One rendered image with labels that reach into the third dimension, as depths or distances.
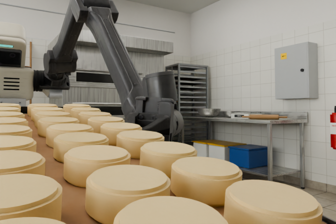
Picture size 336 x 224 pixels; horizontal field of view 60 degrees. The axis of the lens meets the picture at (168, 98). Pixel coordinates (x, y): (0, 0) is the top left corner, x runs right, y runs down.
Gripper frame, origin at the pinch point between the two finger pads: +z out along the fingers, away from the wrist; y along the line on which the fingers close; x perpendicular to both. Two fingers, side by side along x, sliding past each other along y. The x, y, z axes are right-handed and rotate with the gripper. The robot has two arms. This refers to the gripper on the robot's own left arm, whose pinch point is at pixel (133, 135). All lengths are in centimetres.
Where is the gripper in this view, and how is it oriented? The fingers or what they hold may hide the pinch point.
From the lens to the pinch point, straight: 40.8
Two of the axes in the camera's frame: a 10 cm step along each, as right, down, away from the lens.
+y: -0.6, 10.0, 0.3
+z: -2.6, 0.2, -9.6
